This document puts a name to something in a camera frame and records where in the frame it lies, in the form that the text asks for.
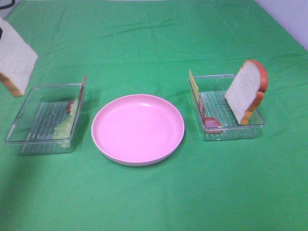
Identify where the yellow cheese slice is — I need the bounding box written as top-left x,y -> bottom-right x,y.
189,69 -> 199,102

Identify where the pink round plate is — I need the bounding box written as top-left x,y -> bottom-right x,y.
91,94 -> 185,166

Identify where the toast bread slice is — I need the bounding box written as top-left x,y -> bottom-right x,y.
0,19 -> 38,97
224,60 -> 269,125

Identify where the clear plastic tray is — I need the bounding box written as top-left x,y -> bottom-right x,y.
188,74 -> 264,141
4,83 -> 85,155

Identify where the left clear plastic tray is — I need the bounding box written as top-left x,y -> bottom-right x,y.
4,83 -> 85,155

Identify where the green lettuce leaf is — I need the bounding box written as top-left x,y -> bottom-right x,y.
53,98 -> 79,140

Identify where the bacon strip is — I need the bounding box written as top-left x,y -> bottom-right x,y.
198,96 -> 222,128
66,74 -> 87,114

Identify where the right clear plastic tray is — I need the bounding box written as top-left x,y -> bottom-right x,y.
188,74 -> 264,141

